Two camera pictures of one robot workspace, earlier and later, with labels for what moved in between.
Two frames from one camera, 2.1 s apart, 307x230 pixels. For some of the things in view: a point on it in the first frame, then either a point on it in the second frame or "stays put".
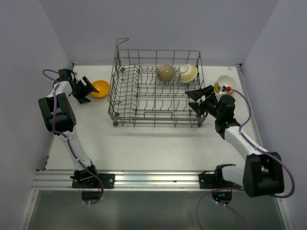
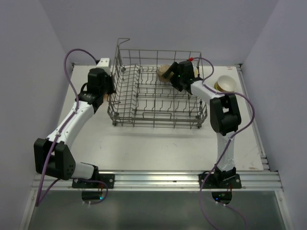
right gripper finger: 197,94 → 171,68
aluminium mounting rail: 61,179 stays put
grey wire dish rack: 147,88 stays put
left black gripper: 87,90 → 110,78
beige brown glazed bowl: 165,73 stays put
